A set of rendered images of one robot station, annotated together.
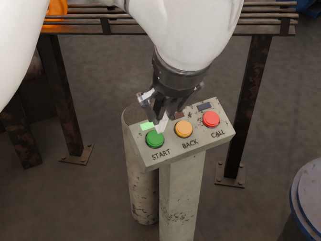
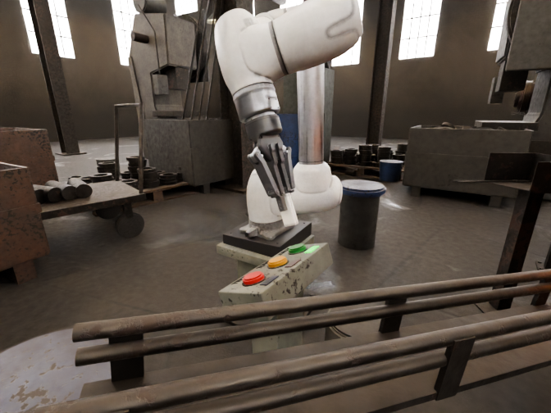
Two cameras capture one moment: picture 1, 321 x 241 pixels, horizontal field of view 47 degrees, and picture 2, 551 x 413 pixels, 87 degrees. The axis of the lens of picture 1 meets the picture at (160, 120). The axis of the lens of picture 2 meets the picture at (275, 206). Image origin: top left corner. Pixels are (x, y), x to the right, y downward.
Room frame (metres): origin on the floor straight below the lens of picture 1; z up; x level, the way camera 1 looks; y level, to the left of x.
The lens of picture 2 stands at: (1.05, -0.31, 0.89)
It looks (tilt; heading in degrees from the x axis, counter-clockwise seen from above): 18 degrees down; 151
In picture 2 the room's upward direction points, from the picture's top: straight up
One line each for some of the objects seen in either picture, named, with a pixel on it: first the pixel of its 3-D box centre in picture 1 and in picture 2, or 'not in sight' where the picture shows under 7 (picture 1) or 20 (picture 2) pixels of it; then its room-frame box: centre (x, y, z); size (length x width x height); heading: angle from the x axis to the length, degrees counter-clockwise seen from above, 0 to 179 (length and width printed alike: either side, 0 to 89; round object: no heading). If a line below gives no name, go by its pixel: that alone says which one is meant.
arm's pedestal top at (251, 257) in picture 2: not in sight; (267, 243); (-0.02, 0.23, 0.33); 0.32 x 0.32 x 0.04; 30
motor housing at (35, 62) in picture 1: (23, 111); not in sight; (0.98, 0.52, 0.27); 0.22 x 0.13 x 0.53; 115
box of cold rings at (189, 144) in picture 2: not in sight; (208, 149); (-2.78, 0.78, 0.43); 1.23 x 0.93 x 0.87; 113
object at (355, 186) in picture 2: not in sight; (358, 214); (-0.35, 1.12, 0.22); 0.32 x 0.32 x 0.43
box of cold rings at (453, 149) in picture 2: not in sight; (460, 159); (-0.82, 3.07, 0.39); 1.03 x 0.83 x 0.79; 29
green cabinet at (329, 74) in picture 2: not in sight; (308, 122); (-2.74, 2.34, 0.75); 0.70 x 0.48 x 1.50; 115
